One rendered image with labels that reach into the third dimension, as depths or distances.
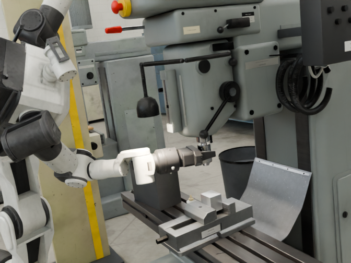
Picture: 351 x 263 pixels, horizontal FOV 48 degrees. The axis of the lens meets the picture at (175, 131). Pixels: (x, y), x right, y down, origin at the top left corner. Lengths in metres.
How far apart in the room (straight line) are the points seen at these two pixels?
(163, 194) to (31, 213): 0.55
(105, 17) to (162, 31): 9.65
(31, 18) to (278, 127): 1.02
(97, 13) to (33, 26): 9.42
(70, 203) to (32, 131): 1.92
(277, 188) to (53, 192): 1.86
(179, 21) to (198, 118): 0.31
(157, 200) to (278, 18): 0.88
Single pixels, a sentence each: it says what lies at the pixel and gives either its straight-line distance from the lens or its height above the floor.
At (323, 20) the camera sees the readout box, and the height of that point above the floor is 1.64.
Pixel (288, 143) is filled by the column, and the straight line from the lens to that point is 1.63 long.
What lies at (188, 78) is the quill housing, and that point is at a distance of 1.26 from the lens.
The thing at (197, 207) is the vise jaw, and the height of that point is 1.04.
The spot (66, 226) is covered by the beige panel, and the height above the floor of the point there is 0.39.
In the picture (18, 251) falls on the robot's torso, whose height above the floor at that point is 0.91.
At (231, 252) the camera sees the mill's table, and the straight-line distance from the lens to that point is 1.37.
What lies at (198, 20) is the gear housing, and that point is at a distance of 1.24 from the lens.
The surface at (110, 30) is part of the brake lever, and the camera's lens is 1.33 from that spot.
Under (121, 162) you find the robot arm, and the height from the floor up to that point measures 1.26.
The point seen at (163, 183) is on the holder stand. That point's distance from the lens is 1.70.
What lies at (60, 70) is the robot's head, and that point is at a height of 1.60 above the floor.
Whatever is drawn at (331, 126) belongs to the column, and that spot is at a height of 1.26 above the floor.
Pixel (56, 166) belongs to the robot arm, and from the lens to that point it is 1.37.
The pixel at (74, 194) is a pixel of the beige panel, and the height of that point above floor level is 0.62.
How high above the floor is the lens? 1.63
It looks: 12 degrees down
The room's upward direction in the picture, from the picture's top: 7 degrees counter-clockwise
